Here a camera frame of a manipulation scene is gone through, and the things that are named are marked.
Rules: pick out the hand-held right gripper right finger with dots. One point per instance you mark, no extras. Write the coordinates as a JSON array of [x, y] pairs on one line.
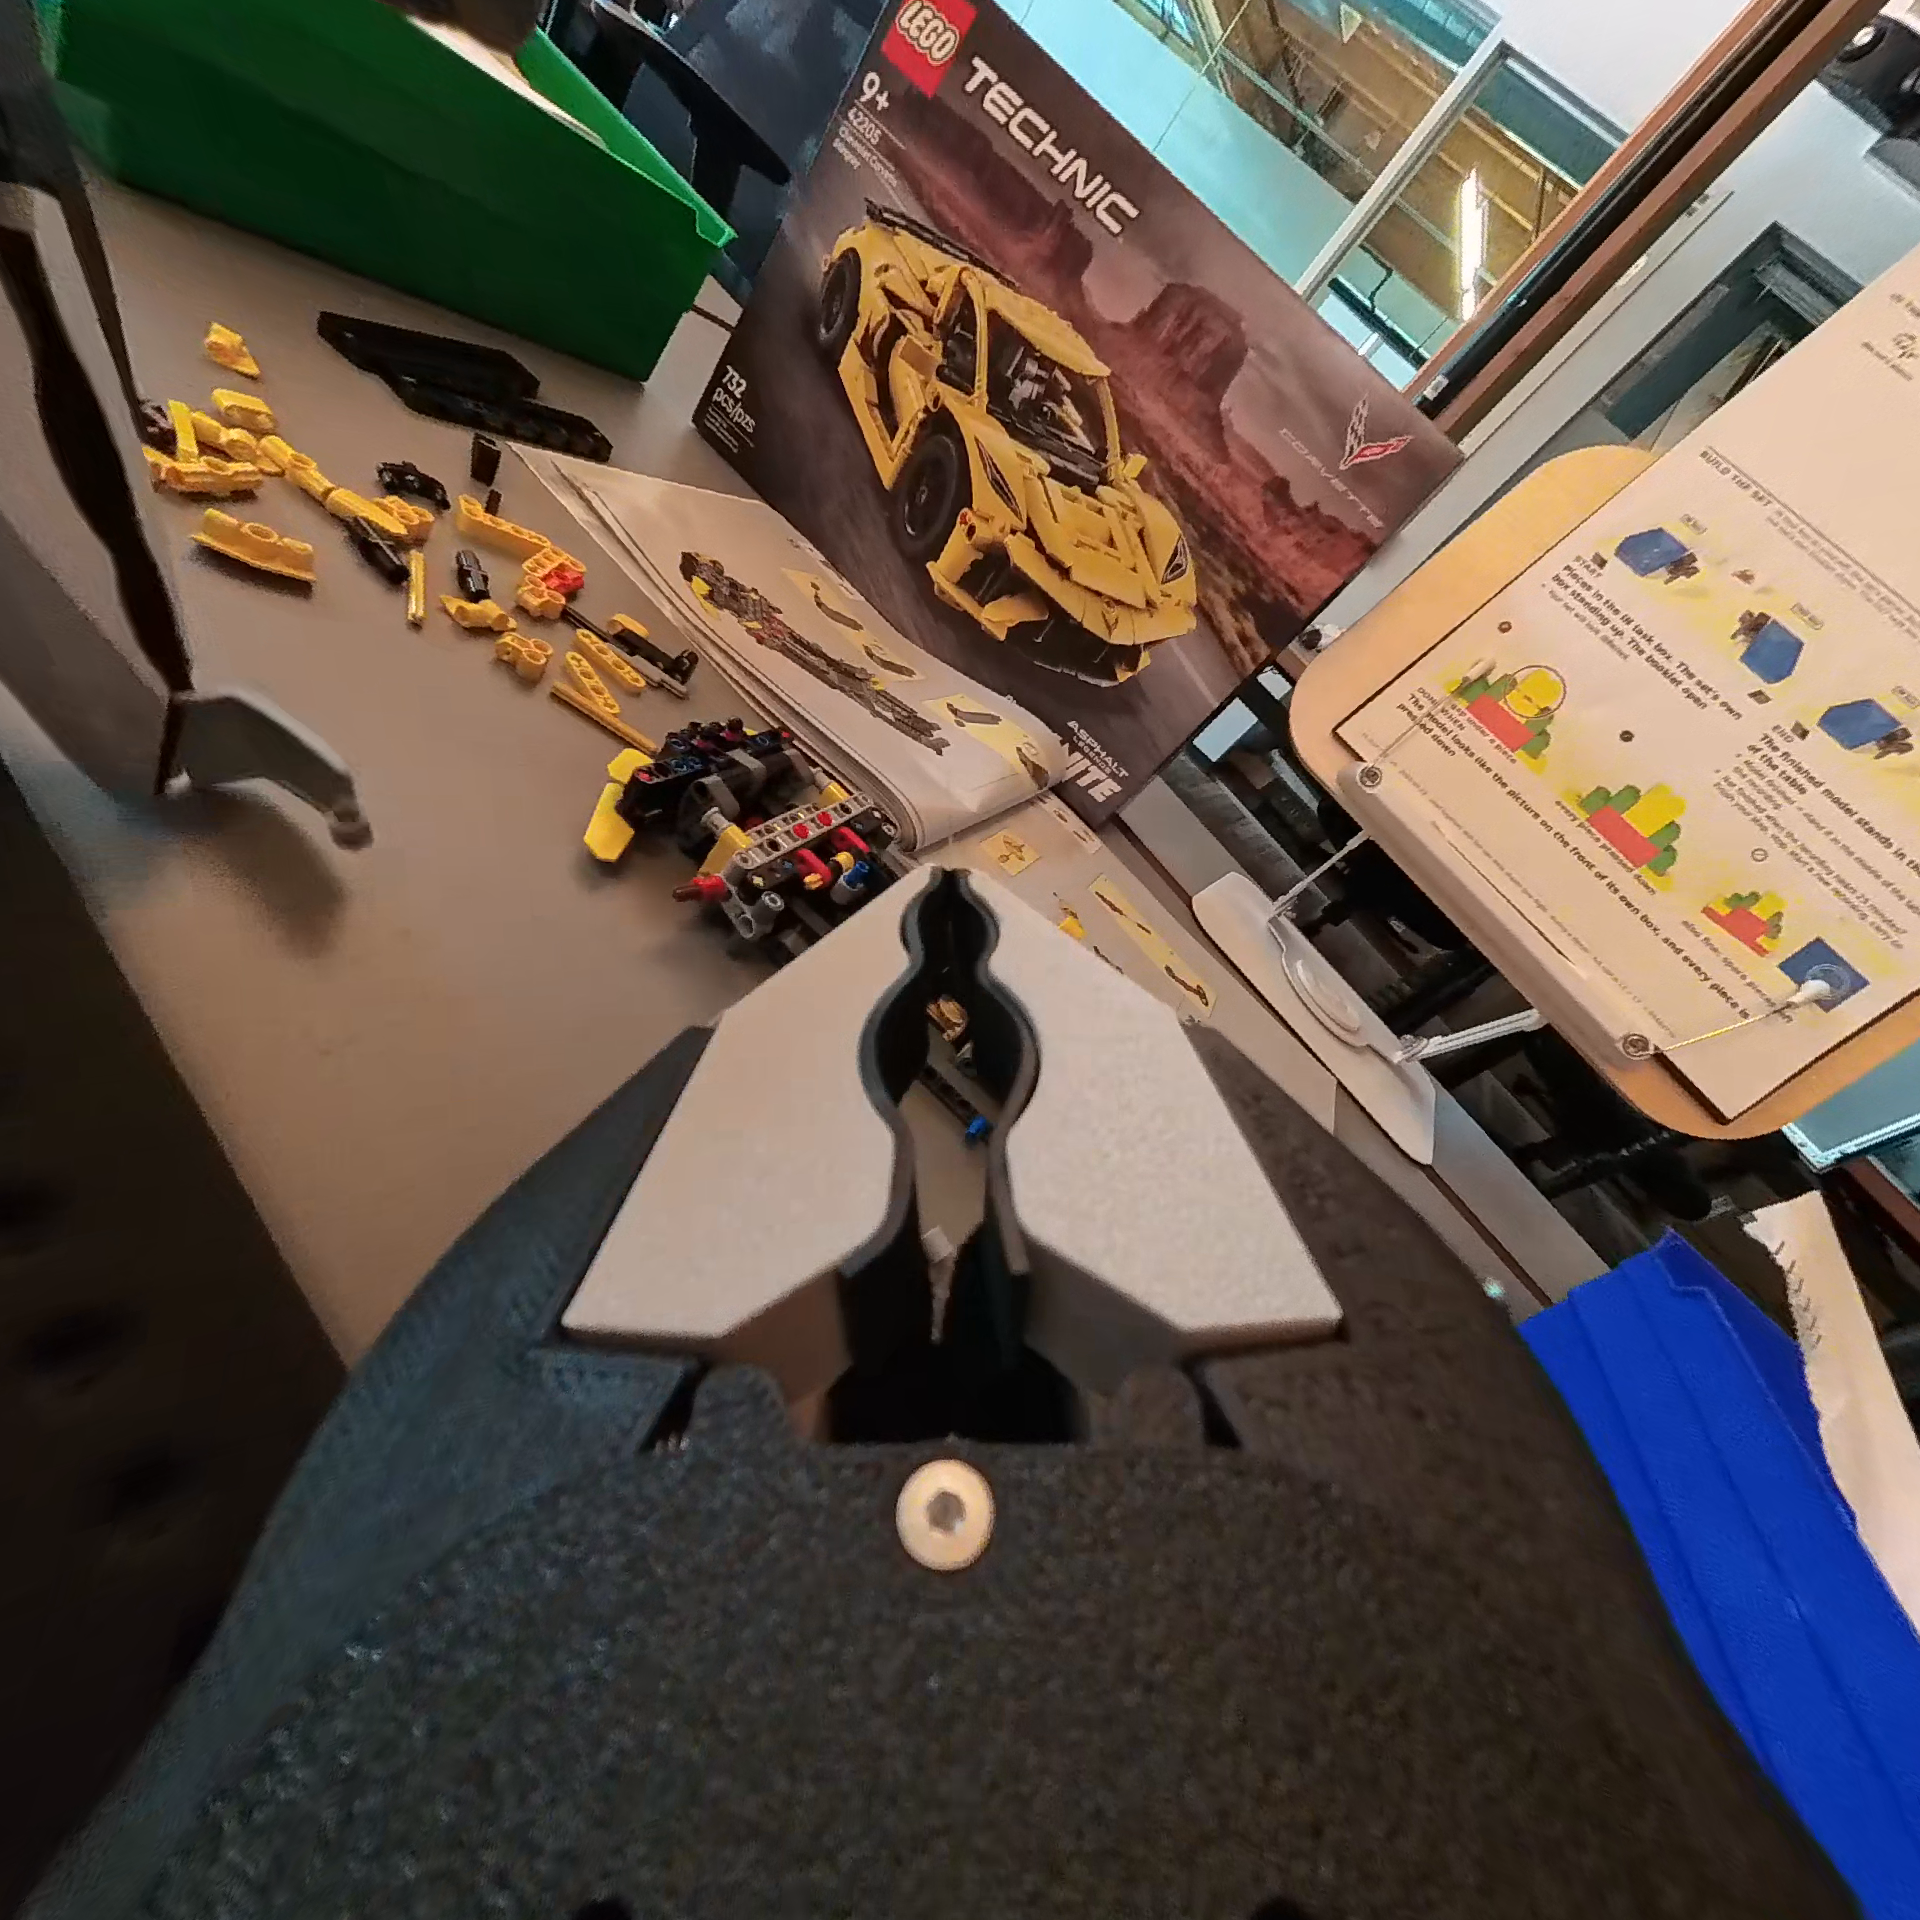
[[1172, 1197]]

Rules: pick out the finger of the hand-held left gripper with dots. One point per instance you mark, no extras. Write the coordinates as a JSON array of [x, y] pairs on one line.
[[66, 286], [78, 659]]

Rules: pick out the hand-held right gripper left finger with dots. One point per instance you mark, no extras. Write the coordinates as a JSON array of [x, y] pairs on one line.
[[733, 1197]]

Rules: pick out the grey lego panel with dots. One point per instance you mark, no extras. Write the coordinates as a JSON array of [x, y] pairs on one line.
[[271, 744]]

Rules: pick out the black yellow lego vehicle model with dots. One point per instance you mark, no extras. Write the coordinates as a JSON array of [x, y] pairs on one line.
[[748, 823]]

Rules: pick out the yellow lego panel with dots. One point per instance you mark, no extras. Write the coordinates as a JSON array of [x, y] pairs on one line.
[[256, 550]]

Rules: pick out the yellow lego axle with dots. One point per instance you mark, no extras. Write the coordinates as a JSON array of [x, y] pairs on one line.
[[417, 585], [598, 716]]

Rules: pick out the large yellow lego connector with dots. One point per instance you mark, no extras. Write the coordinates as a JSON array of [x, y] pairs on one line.
[[479, 611]]

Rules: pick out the small yellow lego connector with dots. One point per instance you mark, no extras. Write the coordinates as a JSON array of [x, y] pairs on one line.
[[525, 659]]

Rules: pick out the yellow red lego assembly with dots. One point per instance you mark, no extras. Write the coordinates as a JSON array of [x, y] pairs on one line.
[[556, 585]]

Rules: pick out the yellow lego beam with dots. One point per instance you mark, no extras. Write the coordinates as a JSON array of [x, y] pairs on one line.
[[589, 683], [610, 659]]

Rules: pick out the black grey lego assembly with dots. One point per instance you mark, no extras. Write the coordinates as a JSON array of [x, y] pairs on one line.
[[644, 645]]

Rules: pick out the open lego instruction booklet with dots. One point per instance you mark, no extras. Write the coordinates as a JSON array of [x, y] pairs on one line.
[[719, 599]]

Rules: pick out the printed lego set box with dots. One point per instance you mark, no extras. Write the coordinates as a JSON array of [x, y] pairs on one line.
[[1050, 453]]

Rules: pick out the green object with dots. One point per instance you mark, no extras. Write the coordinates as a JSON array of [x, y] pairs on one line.
[[377, 182]]

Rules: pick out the black ribbed parts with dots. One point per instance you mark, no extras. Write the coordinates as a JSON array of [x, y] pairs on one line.
[[448, 381]]

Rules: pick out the black perforated pad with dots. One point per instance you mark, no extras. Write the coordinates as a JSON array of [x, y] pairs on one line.
[[137, 1271]]

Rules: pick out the blue plastic bin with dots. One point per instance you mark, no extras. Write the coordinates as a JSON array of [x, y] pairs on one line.
[[1727, 1504]]

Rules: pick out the wooden clipboard with sheet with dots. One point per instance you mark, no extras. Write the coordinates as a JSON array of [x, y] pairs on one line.
[[1651, 779]]

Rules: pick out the white spiral notebook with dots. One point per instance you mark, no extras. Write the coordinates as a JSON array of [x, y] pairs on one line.
[[1858, 1382]]

